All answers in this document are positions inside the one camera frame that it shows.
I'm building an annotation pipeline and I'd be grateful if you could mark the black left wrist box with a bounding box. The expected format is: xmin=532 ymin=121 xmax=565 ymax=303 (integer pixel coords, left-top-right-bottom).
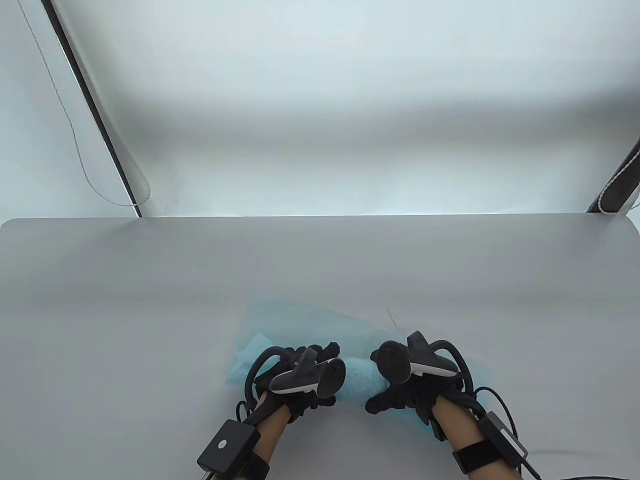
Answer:
xmin=196 ymin=419 xmax=262 ymax=474

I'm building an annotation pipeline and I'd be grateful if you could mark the long black pole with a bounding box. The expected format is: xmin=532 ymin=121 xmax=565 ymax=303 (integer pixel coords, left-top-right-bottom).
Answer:
xmin=41 ymin=0 xmax=144 ymax=218

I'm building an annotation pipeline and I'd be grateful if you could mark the thin white cord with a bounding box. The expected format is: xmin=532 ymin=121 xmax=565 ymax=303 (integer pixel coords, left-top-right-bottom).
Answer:
xmin=20 ymin=0 xmax=139 ymax=206

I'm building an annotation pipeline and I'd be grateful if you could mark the black right wrist strap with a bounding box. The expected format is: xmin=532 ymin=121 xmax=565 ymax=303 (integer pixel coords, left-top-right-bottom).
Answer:
xmin=452 ymin=440 xmax=503 ymax=475

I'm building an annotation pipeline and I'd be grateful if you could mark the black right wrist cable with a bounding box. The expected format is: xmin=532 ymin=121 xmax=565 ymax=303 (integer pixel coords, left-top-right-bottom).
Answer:
xmin=475 ymin=385 xmax=543 ymax=480

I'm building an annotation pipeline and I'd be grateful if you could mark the black white right controller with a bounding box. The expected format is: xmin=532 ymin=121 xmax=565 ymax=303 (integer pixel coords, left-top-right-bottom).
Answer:
xmin=370 ymin=331 xmax=476 ymax=402

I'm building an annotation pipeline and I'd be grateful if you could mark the black wrist box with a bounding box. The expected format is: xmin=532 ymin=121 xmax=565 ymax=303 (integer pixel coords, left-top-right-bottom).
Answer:
xmin=196 ymin=419 xmax=262 ymax=474
xmin=476 ymin=411 xmax=530 ymax=467

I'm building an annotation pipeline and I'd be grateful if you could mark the short black pole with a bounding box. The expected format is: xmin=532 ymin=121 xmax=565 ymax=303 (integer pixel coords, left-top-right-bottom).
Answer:
xmin=585 ymin=135 xmax=640 ymax=215

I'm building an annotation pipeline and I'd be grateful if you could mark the person's left hand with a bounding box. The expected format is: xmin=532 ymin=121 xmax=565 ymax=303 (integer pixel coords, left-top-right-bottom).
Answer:
xmin=254 ymin=342 xmax=346 ymax=418

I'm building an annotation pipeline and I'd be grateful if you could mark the black left wrist strap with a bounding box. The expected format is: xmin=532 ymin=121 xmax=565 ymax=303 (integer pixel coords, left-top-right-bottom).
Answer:
xmin=240 ymin=452 xmax=271 ymax=480

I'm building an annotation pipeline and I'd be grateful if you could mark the black wrist strap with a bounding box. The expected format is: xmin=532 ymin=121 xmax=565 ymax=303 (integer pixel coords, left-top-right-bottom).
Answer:
xmin=452 ymin=440 xmax=503 ymax=475
xmin=240 ymin=452 xmax=271 ymax=480

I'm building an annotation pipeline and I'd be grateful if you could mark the black right wrist box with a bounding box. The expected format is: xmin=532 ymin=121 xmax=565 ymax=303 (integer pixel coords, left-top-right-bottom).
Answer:
xmin=476 ymin=411 xmax=530 ymax=467

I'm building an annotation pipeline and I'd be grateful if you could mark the light blue gift wrapping paper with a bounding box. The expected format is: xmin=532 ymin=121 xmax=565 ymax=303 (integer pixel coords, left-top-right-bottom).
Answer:
xmin=225 ymin=295 xmax=494 ymax=427

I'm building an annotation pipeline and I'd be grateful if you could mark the person's right forearm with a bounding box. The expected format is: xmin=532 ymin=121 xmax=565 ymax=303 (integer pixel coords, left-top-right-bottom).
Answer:
xmin=431 ymin=397 xmax=501 ymax=466

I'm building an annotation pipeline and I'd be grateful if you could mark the person's right hand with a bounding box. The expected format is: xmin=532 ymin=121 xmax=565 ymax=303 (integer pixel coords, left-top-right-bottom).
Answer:
xmin=365 ymin=376 xmax=481 ymax=426

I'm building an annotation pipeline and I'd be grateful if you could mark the person's left forearm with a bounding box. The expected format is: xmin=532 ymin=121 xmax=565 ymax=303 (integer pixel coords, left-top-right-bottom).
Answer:
xmin=250 ymin=400 xmax=294 ymax=467

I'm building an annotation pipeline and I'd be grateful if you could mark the black white left controller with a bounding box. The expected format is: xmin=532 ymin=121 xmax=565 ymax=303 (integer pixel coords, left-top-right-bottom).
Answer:
xmin=242 ymin=345 xmax=347 ymax=402

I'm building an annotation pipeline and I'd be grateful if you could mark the black white controller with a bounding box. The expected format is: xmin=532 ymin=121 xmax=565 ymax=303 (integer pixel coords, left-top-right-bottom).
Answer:
xmin=370 ymin=331 xmax=476 ymax=402
xmin=242 ymin=345 xmax=347 ymax=402

